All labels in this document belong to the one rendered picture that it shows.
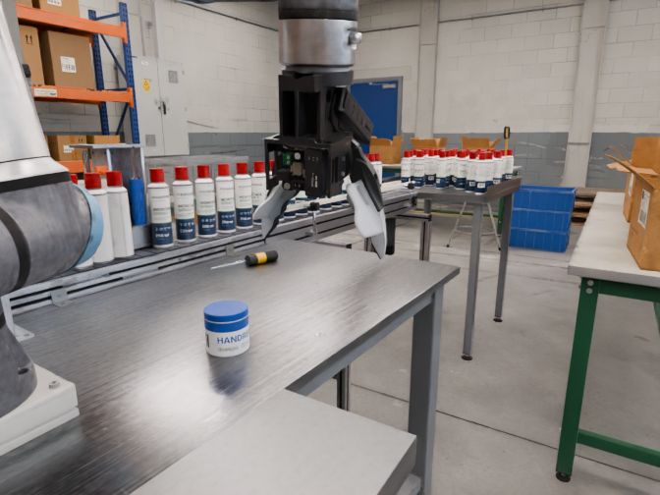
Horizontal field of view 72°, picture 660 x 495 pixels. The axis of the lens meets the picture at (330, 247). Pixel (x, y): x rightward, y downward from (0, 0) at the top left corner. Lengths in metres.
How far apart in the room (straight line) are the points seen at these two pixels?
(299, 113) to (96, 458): 0.42
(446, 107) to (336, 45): 7.85
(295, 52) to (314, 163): 0.10
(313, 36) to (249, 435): 0.43
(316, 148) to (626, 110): 7.52
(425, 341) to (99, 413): 0.84
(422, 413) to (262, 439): 0.84
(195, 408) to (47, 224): 0.29
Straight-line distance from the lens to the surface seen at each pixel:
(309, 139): 0.44
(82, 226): 0.69
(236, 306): 0.75
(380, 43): 8.88
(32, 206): 0.66
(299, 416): 0.60
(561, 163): 7.92
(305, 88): 0.44
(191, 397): 0.66
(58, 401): 0.66
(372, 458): 0.54
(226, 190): 1.37
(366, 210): 0.50
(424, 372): 1.30
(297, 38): 0.45
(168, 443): 0.59
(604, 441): 1.85
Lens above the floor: 1.17
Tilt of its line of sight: 14 degrees down
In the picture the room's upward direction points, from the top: straight up
